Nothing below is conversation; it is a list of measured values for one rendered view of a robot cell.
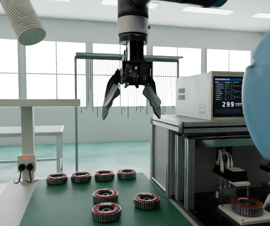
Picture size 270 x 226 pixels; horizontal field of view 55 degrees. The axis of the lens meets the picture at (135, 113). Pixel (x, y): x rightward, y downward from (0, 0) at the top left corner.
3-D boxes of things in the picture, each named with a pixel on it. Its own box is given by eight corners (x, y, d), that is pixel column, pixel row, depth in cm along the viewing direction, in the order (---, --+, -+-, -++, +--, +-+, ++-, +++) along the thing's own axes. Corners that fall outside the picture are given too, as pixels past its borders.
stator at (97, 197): (98, 207, 109) (98, 198, 109) (89, 198, 119) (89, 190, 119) (122, 202, 115) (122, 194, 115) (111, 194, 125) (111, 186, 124)
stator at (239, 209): (270, 216, 94) (270, 206, 94) (241, 218, 92) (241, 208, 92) (251, 203, 105) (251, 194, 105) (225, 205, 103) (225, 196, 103)
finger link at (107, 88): (99, 93, 64) (119, 63, 64) (99, 93, 65) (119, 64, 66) (115, 104, 65) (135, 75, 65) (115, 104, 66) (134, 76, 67)
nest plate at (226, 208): (278, 220, 93) (278, 217, 93) (241, 225, 90) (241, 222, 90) (250, 204, 108) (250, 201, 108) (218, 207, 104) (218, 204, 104)
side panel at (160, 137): (173, 198, 120) (174, 128, 118) (167, 199, 119) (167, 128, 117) (154, 180, 147) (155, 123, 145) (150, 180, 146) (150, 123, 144)
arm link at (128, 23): (115, 23, 66) (146, 25, 68) (115, 41, 66) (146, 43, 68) (119, 14, 59) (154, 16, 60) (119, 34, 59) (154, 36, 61)
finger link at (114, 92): (94, 114, 59) (117, 80, 60) (93, 112, 65) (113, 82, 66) (105, 121, 60) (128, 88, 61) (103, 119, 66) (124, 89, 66)
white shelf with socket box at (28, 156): (81, 194, 124) (80, 98, 122) (-4, 202, 116) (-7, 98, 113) (79, 174, 158) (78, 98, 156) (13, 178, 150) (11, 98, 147)
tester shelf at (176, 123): (323, 128, 118) (323, 119, 117) (182, 133, 102) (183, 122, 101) (256, 120, 160) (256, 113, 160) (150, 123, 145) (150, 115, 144)
